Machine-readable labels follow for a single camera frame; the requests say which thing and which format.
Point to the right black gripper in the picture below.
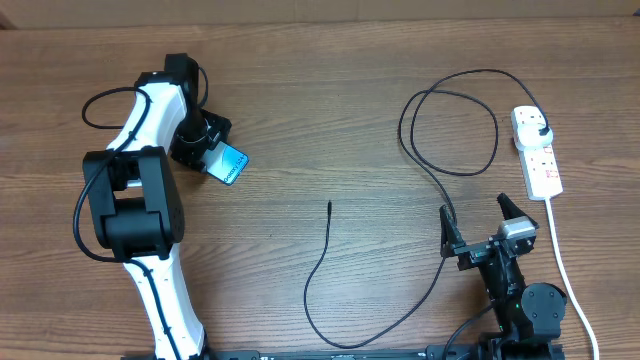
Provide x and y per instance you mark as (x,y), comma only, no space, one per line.
(450,244)

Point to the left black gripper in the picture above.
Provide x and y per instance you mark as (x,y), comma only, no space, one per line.
(191,156)

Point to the Samsung Galaxy smartphone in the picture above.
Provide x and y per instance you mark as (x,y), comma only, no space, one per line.
(225,163)

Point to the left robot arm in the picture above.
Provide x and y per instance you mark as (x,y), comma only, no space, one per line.
(130,212)

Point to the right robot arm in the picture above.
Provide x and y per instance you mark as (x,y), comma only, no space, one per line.
(529,316)

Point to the white charger plug adapter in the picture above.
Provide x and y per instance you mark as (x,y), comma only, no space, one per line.
(528,137)

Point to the white power strip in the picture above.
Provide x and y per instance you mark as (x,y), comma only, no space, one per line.
(539,166)

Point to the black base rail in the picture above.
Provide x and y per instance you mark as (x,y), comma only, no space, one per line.
(340,355)

